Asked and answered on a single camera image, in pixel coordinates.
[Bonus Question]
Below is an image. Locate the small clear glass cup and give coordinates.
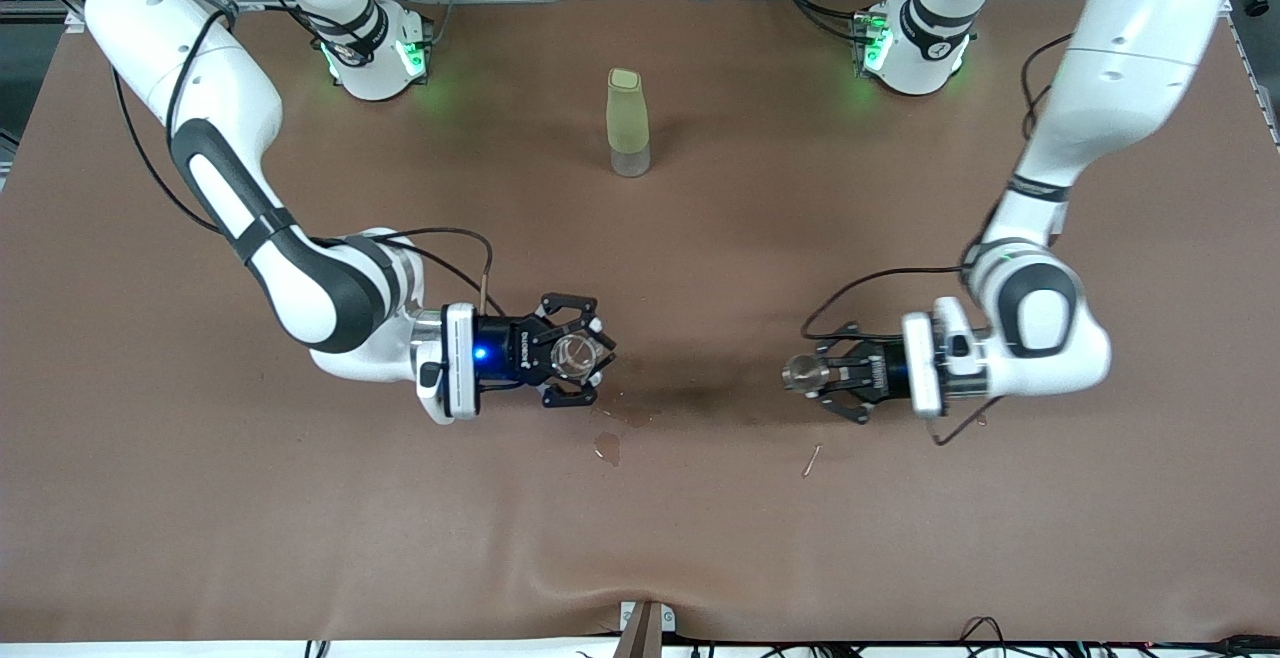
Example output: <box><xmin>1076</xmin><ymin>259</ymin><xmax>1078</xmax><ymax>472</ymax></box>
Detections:
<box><xmin>550</xmin><ymin>333</ymin><xmax>599</xmax><ymax>384</ymax></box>

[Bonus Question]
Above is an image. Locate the metal double jigger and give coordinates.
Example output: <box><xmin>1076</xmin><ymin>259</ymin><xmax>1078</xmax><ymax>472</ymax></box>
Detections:
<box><xmin>782</xmin><ymin>353</ymin><xmax>829</xmax><ymax>394</ymax></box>

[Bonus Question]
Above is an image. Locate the large brown liquid puddle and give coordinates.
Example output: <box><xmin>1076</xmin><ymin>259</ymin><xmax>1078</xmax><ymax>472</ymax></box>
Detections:
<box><xmin>598</xmin><ymin>378</ymin><xmax>663</xmax><ymax>429</ymax></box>

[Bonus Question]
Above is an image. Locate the green bottle with clear base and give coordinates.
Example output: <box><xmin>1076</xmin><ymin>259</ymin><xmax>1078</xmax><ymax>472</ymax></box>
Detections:
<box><xmin>606</xmin><ymin>68</ymin><xmax>652</xmax><ymax>179</ymax></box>

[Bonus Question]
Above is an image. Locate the brown table mat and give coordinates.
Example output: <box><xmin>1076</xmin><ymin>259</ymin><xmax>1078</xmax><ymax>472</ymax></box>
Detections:
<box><xmin>0</xmin><ymin>0</ymin><xmax>1280</xmax><ymax>644</ymax></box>

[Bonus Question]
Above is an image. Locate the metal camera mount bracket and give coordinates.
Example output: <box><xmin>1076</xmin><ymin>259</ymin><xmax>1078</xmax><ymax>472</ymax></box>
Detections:
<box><xmin>619</xmin><ymin>600</ymin><xmax>677</xmax><ymax>658</ymax></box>

